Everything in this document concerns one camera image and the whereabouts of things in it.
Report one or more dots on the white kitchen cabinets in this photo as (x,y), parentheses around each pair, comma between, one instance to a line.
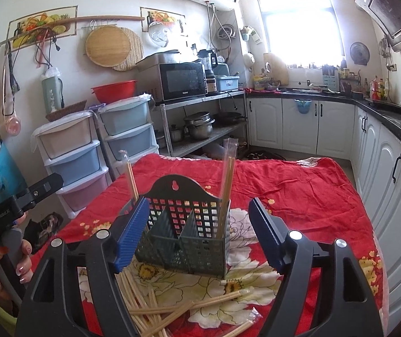
(327,126)

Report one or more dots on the red plastic basin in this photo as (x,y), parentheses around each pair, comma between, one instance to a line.
(114,91)

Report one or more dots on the small steel pot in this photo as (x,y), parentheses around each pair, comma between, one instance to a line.
(176,134)

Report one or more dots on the dark green utensil holder basket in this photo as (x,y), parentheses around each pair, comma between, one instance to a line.
(186,249)

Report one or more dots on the blue dish bin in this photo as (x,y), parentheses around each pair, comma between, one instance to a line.
(227,83)

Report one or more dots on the pile of wooden chopsticks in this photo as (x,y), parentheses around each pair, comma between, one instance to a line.
(158,310)

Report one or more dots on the dark printed bag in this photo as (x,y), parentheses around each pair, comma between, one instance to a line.
(42,226)

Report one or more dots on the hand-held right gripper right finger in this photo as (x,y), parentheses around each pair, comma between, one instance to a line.
(265,235)

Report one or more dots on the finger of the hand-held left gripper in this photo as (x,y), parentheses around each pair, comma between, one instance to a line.
(42,186)

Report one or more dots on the red floral tablecloth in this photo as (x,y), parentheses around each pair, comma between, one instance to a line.
(291,189)

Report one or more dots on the blue plastic drawer cabinet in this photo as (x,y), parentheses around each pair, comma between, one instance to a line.
(130,137)

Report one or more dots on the small black fan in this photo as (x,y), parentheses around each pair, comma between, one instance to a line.
(359,53)

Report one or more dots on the wicker basket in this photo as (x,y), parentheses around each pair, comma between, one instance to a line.
(67,112)

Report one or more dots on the round bamboo board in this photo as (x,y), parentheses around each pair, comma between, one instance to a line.
(107,45)

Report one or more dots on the cream cutting board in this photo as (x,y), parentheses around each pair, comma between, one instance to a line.
(276,68)

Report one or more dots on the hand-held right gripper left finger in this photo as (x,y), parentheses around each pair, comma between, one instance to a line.
(132,233)

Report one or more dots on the kitchen window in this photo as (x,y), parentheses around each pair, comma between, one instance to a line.
(298,24)

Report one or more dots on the metal shelf rack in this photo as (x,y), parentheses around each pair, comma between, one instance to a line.
(204,99)

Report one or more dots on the blue cabinet door holder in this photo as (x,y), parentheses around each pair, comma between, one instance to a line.
(303,107)

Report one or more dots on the chopstick pair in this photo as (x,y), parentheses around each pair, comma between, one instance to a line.
(132,182)
(225,186)

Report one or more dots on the steel rectangular pan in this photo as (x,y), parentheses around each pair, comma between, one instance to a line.
(162,59)

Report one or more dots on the blue plastic bag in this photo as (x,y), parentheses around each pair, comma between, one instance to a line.
(5,168)

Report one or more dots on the beige blue pink drawer cabinet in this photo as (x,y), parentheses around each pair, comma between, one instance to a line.
(74,161)

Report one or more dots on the round bamboo mat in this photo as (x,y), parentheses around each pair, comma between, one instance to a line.
(135,58)

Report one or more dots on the row of hanging kitchen utensils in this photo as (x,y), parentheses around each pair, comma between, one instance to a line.
(384,51)

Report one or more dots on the green thermos bottle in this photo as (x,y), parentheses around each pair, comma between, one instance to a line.
(50,94)

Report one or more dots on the black blender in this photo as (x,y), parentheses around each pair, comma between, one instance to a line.
(205,59)

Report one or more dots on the small fruit wall tile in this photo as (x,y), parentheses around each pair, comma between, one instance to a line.
(162,17)

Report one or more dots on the pink round pouch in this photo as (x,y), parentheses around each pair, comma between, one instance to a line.
(13,125)

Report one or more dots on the white wall socket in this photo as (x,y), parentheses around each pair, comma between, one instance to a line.
(392,67)

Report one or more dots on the large steel pot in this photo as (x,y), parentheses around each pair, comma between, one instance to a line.
(200,130)

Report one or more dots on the long wooden pole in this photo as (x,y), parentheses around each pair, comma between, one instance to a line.
(116,17)

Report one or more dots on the black wok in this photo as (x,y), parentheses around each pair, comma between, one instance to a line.
(228,116)

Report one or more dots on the wide fruit wall tile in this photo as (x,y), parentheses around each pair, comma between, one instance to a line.
(42,24)

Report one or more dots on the row of condiment bottles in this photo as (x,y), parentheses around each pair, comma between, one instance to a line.
(376,91)

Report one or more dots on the green knife block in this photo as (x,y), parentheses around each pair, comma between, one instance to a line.
(330,77)

